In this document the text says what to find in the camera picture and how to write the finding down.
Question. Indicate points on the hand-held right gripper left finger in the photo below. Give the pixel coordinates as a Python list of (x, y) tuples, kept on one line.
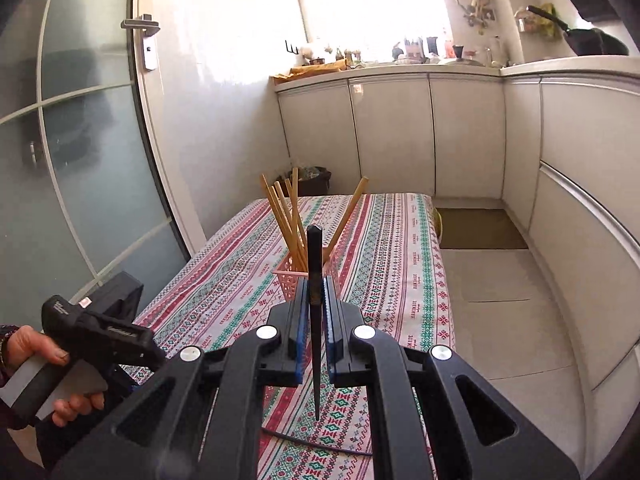
[(301, 330)]

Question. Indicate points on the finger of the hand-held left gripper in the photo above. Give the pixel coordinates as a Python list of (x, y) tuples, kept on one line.
[(132, 382)]

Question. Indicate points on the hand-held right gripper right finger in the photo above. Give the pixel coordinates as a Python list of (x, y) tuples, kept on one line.
[(330, 330)]

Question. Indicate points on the pink perforated utensil basket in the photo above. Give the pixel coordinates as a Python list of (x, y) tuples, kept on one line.
[(290, 285)]

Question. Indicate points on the black chopstick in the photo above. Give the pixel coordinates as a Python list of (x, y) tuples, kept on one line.
[(315, 270)]

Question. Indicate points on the person's left hand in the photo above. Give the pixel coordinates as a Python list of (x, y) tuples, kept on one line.
[(35, 345)]

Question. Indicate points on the patterned tablecloth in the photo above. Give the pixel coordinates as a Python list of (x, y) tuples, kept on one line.
[(395, 270)]

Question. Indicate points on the dark bin by cabinet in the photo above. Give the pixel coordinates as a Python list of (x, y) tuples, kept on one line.
[(312, 180)]

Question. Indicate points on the yellow plastic object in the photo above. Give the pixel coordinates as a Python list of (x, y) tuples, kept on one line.
[(440, 222)]

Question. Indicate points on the brown floor mat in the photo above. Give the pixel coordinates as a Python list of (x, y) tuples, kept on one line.
[(482, 227)]

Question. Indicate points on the frosted glass door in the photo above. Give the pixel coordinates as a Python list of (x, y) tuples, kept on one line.
[(75, 135)]

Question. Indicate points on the white lower kitchen cabinets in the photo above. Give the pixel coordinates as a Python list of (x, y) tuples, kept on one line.
[(390, 135)]

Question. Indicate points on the black hook rack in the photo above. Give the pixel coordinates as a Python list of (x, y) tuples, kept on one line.
[(291, 49)]

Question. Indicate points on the white kitchen countertop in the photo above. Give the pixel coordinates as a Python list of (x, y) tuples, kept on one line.
[(450, 68)]

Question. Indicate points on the white drawer cabinet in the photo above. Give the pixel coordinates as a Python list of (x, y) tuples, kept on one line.
[(580, 185)]

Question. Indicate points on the cluster of counter jars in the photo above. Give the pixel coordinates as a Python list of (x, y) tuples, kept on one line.
[(435, 50)]

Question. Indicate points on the bright window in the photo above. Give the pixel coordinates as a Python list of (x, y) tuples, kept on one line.
[(370, 0)]

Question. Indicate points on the silver kettle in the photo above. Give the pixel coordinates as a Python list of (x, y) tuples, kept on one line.
[(523, 20)]

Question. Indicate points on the yellow-green cloth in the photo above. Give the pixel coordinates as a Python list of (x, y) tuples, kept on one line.
[(547, 20)]

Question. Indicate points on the black wok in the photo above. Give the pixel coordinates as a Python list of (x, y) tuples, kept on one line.
[(595, 40)]

